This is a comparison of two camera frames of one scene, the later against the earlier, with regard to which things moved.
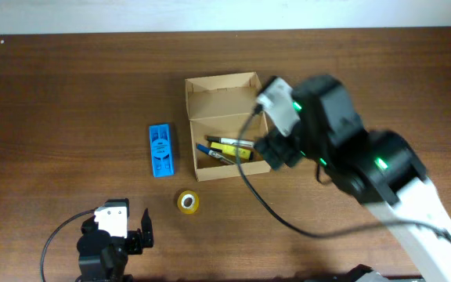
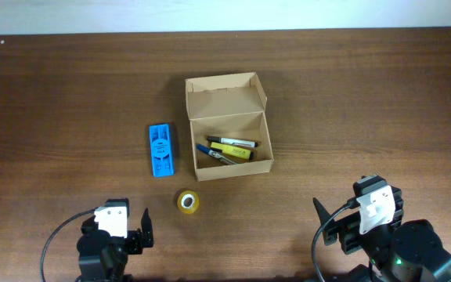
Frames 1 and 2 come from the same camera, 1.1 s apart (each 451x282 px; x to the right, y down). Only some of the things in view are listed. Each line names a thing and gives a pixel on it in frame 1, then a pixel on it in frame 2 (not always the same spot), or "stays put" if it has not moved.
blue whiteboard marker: [214, 153] stays put
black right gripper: [275, 140] -> [348, 228]
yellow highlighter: [232, 150] stays put
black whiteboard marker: [240, 142] stays put
